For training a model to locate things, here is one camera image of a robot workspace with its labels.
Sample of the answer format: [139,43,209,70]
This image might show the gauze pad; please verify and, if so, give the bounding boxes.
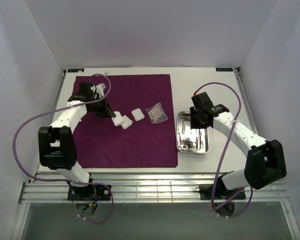
[131,108,145,122]
[111,111,124,127]
[121,115,133,130]

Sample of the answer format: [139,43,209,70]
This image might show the stainless steel tray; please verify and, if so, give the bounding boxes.
[176,110,210,154]

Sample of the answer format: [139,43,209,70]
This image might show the steel scissors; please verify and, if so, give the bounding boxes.
[184,129,193,148]
[189,129,197,148]

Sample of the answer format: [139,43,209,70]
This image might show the steel forceps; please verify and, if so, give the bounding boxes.
[180,128,193,151]
[177,126,189,152]

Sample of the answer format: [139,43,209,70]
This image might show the clear plastic packet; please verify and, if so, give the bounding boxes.
[145,102,169,124]

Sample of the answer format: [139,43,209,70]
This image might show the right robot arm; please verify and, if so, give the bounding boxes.
[190,92,287,195]

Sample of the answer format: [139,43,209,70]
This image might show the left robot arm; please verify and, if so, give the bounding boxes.
[38,82,115,187]

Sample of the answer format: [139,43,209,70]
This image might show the left blue label sticker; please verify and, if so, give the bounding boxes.
[67,68,85,73]

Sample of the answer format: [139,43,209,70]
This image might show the blue label sticker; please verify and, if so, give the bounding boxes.
[67,68,85,73]
[215,67,233,72]

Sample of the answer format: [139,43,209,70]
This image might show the purple cloth mat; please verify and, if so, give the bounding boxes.
[73,74,178,168]

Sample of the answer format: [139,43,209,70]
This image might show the right blue label sticker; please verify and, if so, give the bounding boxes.
[215,67,233,72]

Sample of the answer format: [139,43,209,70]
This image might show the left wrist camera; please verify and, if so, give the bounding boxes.
[90,83,106,99]

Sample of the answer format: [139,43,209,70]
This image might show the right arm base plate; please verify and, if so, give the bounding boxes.
[194,184,246,200]

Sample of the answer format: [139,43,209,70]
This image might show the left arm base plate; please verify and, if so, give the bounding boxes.
[67,184,112,202]

